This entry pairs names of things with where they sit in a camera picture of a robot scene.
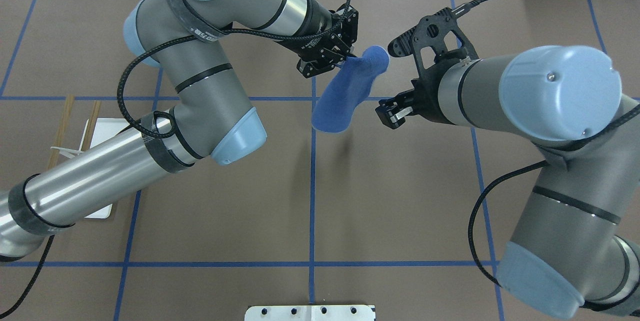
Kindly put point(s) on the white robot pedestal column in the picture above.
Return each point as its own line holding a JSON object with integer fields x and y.
{"x": 311, "y": 312}

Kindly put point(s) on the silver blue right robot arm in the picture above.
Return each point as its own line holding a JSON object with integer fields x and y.
{"x": 564, "y": 253}

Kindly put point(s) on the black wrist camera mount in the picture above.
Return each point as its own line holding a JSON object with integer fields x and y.
{"x": 430, "y": 32}

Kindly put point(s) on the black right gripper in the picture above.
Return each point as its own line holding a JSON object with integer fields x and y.
{"x": 426, "y": 98}

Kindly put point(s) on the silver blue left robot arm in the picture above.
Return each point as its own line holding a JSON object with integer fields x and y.
{"x": 214, "y": 117}

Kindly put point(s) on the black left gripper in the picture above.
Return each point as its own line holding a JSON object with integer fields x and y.
{"x": 317, "y": 36}

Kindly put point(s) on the blue towel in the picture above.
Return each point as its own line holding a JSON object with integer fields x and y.
{"x": 352, "y": 84}

